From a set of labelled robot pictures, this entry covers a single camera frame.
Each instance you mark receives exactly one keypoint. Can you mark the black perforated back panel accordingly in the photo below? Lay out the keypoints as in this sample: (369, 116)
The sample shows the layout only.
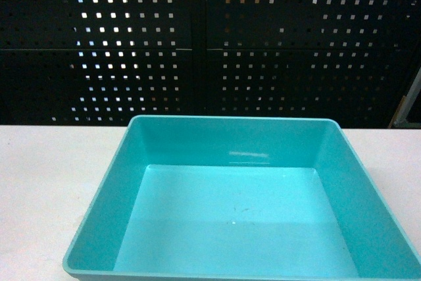
(101, 62)

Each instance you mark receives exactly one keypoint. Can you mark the teal plastic tray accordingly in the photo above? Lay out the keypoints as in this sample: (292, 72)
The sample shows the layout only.
(237, 198)

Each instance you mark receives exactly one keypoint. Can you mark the aluminium frame post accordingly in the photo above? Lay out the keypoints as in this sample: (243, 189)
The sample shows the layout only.
(400, 119)

